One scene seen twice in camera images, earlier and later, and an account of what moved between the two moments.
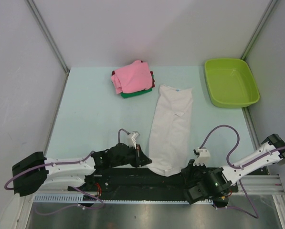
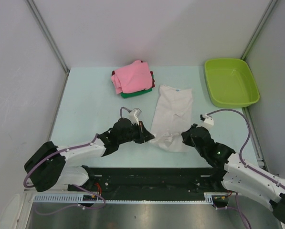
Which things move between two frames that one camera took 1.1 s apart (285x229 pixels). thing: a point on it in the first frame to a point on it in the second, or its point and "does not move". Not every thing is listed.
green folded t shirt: [125, 95] does not move
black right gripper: [187, 171] to [185, 136]
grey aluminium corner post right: [258, 29] does not move
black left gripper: [141, 159] to [143, 135]
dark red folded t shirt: [113, 73] does not move
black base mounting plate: [137, 183] does not move
